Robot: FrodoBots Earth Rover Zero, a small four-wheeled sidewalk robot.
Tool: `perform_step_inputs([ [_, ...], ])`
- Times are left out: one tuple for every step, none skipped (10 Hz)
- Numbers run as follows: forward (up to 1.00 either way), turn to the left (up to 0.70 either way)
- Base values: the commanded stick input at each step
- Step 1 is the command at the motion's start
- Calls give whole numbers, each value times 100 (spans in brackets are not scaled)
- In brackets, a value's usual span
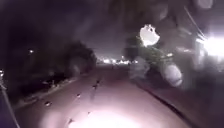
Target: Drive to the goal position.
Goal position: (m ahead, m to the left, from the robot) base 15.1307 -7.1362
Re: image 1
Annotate row of dark bushes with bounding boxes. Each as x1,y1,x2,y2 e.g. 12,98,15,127
6,40,98,101

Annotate reddish paved path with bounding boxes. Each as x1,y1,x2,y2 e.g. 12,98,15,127
13,64,194,128

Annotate dark verge strip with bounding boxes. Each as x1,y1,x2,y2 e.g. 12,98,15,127
9,75,83,111

